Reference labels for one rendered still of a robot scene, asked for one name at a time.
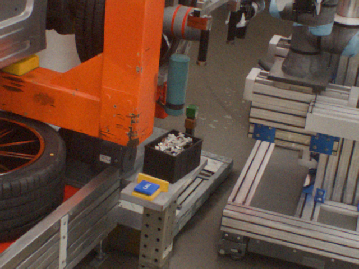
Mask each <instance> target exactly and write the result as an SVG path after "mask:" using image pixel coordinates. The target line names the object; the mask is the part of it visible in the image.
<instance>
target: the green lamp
mask: <svg viewBox="0 0 359 269"><path fill-rule="evenodd" d="M198 114H199V106H195V105H193V104H190V105H189V106H188V107H187V108H186V116H188V117H192V118H194V117H196V116H197V115H198Z"/></svg>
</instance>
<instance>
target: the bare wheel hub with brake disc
mask: <svg viewBox="0 0 359 269"><path fill-rule="evenodd" d="M76 2H77V0H70V3H68V4H67V6H66V9H67V10H70V18H69V20H68V21H67V22H60V20H59V19H58V18H53V21H54V24H55V26H56V27H57V29H58V30H59V31H60V32H62V33H64V34H69V35H72V34H74V33H73V32H72V31H73V20H74V17H75V9H76Z"/></svg>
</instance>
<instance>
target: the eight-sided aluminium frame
mask: <svg viewBox="0 0 359 269"><path fill-rule="evenodd" d="M191 1H192V0H185V6H187V7H191ZM198 1H199V0H193V6H192V7H193V8H196V7H197V2H198ZM183 42H184V39H180V38H177V41H176V43H175V46H174V48H173V50H172V53H171V55H172V54H174V53H179V51H180V48H181V46H182V43H183ZM191 43H192V41H189V40H186V41H185V44H184V46H183V47H182V49H181V52H180V53H181V54H184V55H187V53H188V50H189V48H190V46H191ZM168 63H169V60H168V61H167V62H166V63H165V64H163V65H162V66H161V67H159V72H158V85H157V86H160V85H162V84H163V83H164V82H166V81H167V72H168Z"/></svg>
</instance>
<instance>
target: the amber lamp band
mask: <svg viewBox="0 0 359 269"><path fill-rule="evenodd" d="M197 120H198V118H195V119H194V120H190V119H188V118H186V119H185V128H188V129H194V128H195V127H196V125H197Z"/></svg>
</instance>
